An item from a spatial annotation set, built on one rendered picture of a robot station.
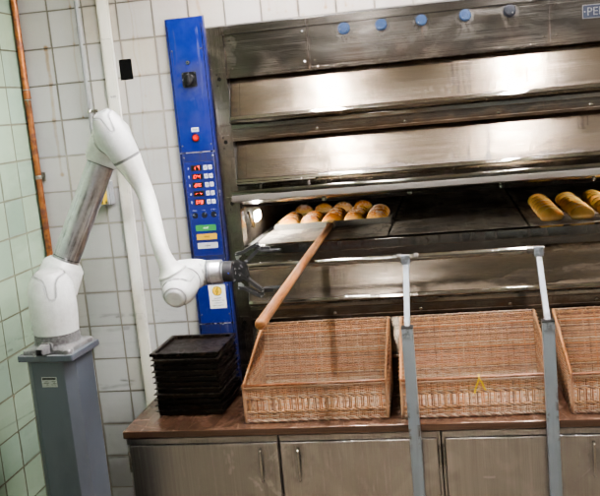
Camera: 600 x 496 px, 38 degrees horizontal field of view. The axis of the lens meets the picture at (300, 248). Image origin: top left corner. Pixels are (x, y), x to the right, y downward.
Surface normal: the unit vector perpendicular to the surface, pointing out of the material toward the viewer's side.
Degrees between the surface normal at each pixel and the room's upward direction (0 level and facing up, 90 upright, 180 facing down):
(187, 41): 90
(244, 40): 90
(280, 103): 70
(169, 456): 90
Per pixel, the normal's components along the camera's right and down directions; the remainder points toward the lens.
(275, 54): -0.15, 0.19
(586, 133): -0.17, -0.19
